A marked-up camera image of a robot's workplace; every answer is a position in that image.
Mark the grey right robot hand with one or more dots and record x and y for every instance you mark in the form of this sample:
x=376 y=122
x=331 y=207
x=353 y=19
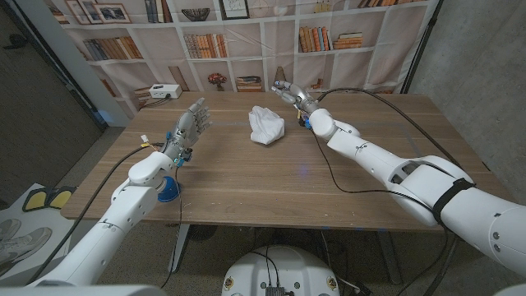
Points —
x=298 y=96

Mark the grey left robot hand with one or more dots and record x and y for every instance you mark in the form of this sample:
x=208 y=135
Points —
x=187 y=127

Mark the white cloth napkin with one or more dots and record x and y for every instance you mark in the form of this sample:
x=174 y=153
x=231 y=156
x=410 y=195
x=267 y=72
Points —
x=266 y=125

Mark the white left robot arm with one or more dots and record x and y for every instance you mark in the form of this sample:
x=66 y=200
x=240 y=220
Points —
x=123 y=209

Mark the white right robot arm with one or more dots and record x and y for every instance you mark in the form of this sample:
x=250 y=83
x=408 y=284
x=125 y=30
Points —
x=411 y=172

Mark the white power strip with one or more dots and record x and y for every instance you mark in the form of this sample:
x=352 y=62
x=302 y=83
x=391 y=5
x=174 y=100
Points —
x=165 y=91

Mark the blue round cap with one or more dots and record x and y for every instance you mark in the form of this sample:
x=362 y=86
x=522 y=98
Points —
x=170 y=192

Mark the printed bookshelf backdrop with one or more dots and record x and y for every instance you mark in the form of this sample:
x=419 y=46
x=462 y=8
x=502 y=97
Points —
x=353 y=53

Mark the white table leg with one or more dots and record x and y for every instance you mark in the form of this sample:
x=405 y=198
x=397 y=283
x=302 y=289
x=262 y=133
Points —
x=185 y=236

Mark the black backdrop stand pole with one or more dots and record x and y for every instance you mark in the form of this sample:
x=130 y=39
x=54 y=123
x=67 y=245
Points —
x=423 y=45

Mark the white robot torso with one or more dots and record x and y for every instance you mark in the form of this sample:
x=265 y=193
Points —
x=287 y=267

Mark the grey table leg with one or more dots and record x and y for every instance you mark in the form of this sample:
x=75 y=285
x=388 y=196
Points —
x=390 y=259

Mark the white shoe print floor mat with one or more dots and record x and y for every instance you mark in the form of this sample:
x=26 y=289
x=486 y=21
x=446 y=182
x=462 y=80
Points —
x=29 y=246

